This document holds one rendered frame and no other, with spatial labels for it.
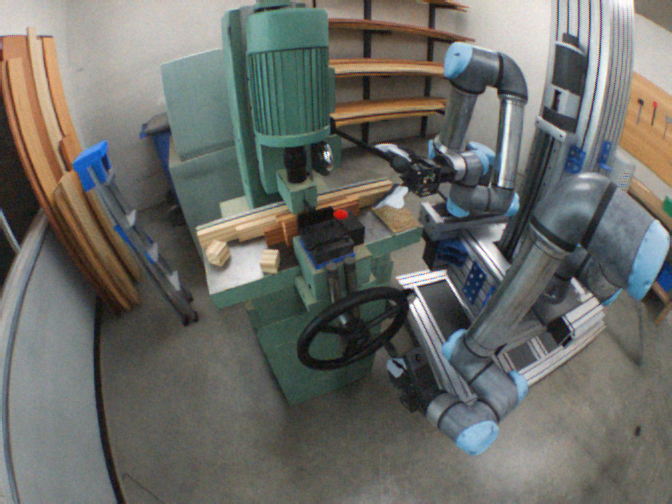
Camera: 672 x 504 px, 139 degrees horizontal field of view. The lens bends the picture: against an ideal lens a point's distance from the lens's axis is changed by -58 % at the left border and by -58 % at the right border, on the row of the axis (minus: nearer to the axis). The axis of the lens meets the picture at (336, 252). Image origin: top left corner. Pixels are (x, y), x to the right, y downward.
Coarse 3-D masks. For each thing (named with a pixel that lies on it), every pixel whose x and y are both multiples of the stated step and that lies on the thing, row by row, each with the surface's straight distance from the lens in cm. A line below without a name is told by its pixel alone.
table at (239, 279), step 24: (360, 216) 86; (264, 240) 80; (384, 240) 79; (408, 240) 86; (240, 264) 75; (288, 264) 72; (216, 288) 71; (240, 288) 71; (264, 288) 73; (360, 288) 71
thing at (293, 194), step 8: (280, 176) 81; (280, 184) 82; (288, 184) 76; (296, 184) 76; (304, 184) 75; (312, 184) 75; (280, 192) 84; (288, 192) 74; (296, 192) 73; (304, 192) 74; (312, 192) 75; (288, 200) 76; (296, 200) 74; (312, 200) 76; (296, 208) 75; (304, 208) 76
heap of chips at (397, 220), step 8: (376, 208) 88; (384, 208) 86; (392, 208) 85; (400, 208) 85; (384, 216) 85; (392, 216) 83; (400, 216) 83; (408, 216) 84; (392, 224) 82; (400, 224) 82; (408, 224) 84; (416, 224) 86
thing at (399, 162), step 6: (330, 120) 89; (330, 126) 88; (330, 132) 89; (336, 132) 82; (342, 132) 80; (348, 138) 75; (354, 138) 74; (360, 144) 70; (366, 144) 69; (372, 150) 66; (378, 150) 64; (378, 156) 64; (384, 156) 62; (390, 156) 61; (390, 162) 60; (396, 162) 57; (402, 162) 57; (408, 162) 58; (396, 168) 57; (402, 168) 57; (408, 168) 58
